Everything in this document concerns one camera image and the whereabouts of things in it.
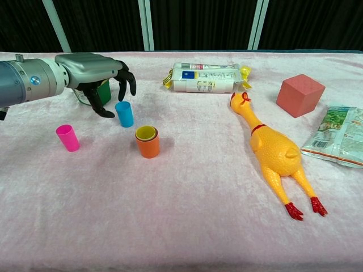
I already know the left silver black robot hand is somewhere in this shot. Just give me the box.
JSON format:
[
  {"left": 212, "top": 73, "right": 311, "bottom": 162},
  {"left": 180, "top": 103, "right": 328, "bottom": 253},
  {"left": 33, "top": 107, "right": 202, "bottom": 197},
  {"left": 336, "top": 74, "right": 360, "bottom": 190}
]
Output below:
[{"left": 55, "top": 52, "right": 138, "bottom": 118}]

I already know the light blue plastic cup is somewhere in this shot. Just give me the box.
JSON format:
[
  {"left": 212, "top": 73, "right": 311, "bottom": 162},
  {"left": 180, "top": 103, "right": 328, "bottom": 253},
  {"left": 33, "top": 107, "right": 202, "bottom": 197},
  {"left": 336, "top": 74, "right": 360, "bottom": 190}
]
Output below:
[{"left": 114, "top": 101, "right": 134, "bottom": 128}]

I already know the pink plastic cup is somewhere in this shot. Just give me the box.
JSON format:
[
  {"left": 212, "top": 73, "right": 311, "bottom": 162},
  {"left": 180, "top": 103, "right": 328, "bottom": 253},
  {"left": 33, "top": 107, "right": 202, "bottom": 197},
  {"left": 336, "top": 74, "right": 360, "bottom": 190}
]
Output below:
[{"left": 55, "top": 124, "right": 81, "bottom": 152}]

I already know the yellow plastic cup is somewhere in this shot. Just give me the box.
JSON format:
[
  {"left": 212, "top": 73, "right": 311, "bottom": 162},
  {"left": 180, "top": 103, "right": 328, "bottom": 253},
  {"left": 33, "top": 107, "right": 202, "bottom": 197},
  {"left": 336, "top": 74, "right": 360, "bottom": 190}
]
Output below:
[{"left": 135, "top": 125, "right": 157, "bottom": 142}]

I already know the orange plastic cup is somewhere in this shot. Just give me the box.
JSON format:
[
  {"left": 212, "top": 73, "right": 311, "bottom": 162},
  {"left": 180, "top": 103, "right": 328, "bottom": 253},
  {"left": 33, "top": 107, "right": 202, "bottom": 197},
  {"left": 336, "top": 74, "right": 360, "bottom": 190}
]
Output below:
[{"left": 135, "top": 127, "right": 161, "bottom": 159}]

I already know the yellow-lidded green container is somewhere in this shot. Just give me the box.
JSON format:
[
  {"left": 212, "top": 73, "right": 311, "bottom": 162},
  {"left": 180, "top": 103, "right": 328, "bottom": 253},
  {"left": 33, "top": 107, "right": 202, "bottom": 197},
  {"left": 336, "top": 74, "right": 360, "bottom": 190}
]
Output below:
[{"left": 72, "top": 79, "right": 112, "bottom": 107}]

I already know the white yellow-ended snack package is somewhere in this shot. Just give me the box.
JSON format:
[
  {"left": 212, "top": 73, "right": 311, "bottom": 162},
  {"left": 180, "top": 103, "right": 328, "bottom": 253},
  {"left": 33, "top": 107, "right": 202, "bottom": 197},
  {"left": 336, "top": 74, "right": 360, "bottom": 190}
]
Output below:
[{"left": 162, "top": 62, "right": 252, "bottom": 94}]

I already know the pink plush table cloth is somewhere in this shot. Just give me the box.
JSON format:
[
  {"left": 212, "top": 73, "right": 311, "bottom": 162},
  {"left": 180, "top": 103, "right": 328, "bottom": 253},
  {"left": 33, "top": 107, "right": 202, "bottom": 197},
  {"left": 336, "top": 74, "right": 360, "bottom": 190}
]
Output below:
[{"left": 0, "top": 50, "right": 363, "bottom": 272}]

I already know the yellow rubber chicken toy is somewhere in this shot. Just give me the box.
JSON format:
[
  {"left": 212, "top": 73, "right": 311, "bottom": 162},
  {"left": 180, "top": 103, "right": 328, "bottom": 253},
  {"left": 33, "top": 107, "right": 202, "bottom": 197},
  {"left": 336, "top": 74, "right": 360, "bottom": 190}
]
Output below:
[{"left": 229, "top": 91, "right": 328, "bottom": 222}]

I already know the red foam cube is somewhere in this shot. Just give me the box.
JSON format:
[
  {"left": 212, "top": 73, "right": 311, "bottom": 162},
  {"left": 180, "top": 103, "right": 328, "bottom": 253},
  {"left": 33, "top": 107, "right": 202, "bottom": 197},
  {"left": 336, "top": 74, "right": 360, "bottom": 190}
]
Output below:
[{"left": 275, "top": 74, "right": 326, "bottom": 118}]

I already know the green white snack bag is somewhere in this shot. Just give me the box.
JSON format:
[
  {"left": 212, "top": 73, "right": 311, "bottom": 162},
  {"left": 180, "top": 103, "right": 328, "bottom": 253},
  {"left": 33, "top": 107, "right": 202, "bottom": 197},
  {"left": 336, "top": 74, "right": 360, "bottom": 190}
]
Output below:
[{"left": 300, "top": 105, "right": 363, "bottom": 169}]

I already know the white partition frame post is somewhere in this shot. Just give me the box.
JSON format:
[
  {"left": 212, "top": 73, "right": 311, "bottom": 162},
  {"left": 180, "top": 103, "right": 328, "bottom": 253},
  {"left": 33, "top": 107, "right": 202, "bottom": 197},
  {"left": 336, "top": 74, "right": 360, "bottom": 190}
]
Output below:
[
  {"left": 247, "top": 0, "right": 269, "bottom": 50},
  {"left": 137, "top": 0, "right": 155, "bottom": 52},
  {"left": 41, "top": 0, "right": 71, "bottom": 53}
]

